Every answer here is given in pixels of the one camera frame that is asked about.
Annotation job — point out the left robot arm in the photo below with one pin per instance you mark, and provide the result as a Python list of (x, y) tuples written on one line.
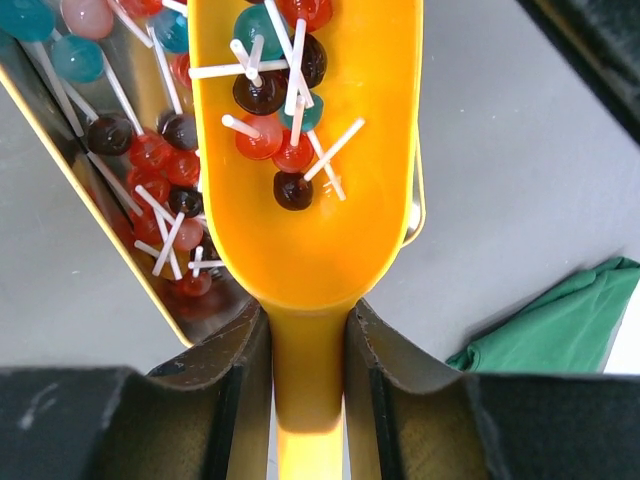
[(600, 40)]

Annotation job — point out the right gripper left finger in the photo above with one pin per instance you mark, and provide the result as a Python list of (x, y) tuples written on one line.
[(204, 414)]

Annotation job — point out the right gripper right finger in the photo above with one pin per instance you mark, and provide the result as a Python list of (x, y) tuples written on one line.
[(410, 416)]

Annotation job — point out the dark green folded cloth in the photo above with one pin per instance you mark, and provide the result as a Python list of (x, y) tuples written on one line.
[(565, 330)]

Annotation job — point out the tan candy box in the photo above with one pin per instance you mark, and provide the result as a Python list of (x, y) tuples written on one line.
[(271, 51)]

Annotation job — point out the yellow plastic scoop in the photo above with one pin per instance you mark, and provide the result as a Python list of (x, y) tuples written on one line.
[(308, 268)]

